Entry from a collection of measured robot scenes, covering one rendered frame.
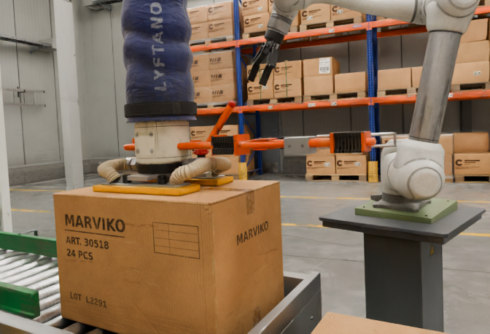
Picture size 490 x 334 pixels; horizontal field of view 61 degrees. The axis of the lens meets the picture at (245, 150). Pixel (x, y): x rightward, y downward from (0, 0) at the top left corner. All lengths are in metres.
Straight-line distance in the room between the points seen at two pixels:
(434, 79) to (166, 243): 1.02
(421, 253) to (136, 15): 1.29
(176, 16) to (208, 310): 0.83
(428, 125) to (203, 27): 8.24
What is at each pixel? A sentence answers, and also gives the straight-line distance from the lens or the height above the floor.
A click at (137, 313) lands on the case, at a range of 1.27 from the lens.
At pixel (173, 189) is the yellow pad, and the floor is 0.97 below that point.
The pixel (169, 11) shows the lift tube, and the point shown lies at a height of 1.48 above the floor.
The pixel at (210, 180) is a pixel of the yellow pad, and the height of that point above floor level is 0.97.
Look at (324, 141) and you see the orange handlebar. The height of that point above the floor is 1.08.
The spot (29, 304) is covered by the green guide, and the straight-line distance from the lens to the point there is 1.56.
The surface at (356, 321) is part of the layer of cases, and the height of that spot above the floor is 0.54.
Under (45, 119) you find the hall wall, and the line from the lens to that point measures 12.20.
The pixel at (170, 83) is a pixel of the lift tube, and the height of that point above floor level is 1.27.
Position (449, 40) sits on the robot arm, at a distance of 1.57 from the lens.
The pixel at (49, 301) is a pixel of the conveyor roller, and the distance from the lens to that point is 1.71.
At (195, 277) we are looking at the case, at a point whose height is 0.76.
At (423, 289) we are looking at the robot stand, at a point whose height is 0.48.
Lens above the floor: 1.12
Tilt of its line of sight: 3 degrees down
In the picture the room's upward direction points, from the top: 3 degrees counter-clockwise
